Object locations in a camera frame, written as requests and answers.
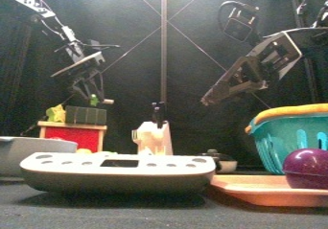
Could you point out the green head grey toy screw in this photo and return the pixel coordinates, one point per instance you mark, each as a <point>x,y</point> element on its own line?
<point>94,100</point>

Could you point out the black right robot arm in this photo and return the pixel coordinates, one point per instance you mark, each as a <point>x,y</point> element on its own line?
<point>317,65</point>

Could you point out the dark green ribbed block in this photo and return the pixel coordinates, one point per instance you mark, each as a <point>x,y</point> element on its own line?
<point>84,115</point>

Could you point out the yellow green star toy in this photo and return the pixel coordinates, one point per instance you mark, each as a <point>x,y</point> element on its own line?
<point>55,114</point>

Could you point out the yellow curved toy food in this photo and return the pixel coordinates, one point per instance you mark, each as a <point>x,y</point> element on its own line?
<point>291,110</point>

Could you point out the red wooden box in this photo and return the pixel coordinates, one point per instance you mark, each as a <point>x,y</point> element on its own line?
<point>80,137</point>

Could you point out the teal plastic basket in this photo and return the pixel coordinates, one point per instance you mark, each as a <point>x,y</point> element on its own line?
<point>277,137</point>

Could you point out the white toy fork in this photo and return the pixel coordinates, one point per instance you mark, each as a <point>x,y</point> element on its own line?
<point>135,136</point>

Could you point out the small yellow toy food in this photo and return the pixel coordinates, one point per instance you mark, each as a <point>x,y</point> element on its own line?
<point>83,150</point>

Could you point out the light grey plastic container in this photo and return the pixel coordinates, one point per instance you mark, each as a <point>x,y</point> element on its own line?
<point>25,153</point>

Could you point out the purple toy eggplant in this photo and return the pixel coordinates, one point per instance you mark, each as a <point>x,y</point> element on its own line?
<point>305,170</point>

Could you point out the white grey toy scale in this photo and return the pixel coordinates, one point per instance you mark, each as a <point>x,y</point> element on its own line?
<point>170,176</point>

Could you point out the light wooden tray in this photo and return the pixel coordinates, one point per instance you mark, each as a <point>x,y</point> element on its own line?
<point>256,191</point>

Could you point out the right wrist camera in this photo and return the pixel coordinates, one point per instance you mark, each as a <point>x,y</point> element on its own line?
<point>238,28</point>

